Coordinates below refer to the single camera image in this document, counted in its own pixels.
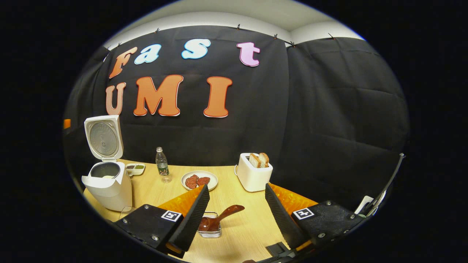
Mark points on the toasted bread slice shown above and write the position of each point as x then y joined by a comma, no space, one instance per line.
264,159
254,160

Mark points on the white round plate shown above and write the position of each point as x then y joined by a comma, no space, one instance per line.
214,180

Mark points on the brown wooden spoon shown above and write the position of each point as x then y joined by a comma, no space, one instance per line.
226,213

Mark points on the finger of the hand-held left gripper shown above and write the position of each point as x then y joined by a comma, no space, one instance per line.
67,124

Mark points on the clear plastic water bottle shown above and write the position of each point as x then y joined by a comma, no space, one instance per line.
162,166

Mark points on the white rice cooker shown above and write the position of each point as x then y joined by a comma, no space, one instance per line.
109,193

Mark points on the white toaster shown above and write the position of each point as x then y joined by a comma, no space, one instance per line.
252,179

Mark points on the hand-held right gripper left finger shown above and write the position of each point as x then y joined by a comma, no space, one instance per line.
193,215

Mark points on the white divided condiment dish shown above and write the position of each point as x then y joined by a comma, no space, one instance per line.
135,169

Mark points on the small black block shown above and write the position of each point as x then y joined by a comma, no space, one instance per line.
276,249

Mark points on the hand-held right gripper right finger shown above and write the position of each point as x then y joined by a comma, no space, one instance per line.
283,219

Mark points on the black backdrop cloth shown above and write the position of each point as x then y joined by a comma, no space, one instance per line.
310,109

